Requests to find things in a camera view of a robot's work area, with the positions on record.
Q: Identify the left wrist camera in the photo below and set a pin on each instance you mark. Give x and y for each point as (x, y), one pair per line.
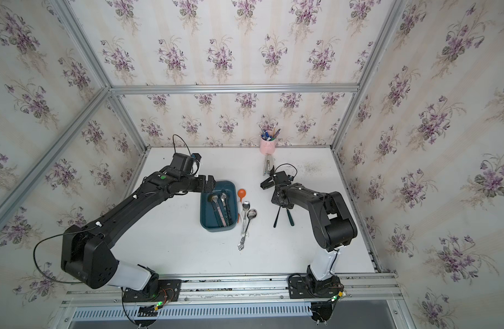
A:
(186, 164)

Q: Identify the gold spoon green handle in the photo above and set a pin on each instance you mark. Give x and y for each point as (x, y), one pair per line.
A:
(277, 217)
(290, 218)

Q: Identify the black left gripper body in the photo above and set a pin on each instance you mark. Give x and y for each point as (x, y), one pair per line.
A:
(200, 186)

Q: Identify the large silver spoon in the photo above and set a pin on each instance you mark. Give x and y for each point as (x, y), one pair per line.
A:
(250, 215)

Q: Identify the silver spoon teal handle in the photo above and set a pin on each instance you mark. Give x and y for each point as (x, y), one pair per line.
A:
(218, 211)

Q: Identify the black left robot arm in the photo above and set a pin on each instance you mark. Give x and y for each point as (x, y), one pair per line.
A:
(86, 252)

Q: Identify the small silver spoon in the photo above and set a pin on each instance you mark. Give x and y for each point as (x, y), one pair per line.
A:
(244, 213)

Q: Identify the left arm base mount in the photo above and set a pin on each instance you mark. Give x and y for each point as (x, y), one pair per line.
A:
(159, 291)

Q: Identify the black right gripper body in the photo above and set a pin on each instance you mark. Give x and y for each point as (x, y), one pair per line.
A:
(275, 199)

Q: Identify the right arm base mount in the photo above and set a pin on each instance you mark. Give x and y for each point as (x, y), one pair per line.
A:
(307, 286)

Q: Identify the pink pen holder cup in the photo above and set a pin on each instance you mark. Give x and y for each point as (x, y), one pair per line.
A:
(267, 147)

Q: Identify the teal plastic storage box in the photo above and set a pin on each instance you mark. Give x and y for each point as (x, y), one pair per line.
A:
(208, 219)

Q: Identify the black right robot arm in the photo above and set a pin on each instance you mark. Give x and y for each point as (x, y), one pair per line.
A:
(332, 224)

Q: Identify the white slotted cable duct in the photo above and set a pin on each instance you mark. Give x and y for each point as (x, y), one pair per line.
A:
(193, 311)

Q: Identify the black stapler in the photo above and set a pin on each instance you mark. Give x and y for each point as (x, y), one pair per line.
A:
(267, 183)

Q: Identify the pens in cup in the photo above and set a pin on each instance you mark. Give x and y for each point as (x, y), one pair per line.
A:
(269, 135)

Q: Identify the orange plastic spoon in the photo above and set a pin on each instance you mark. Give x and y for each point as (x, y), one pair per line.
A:
(241, 195)

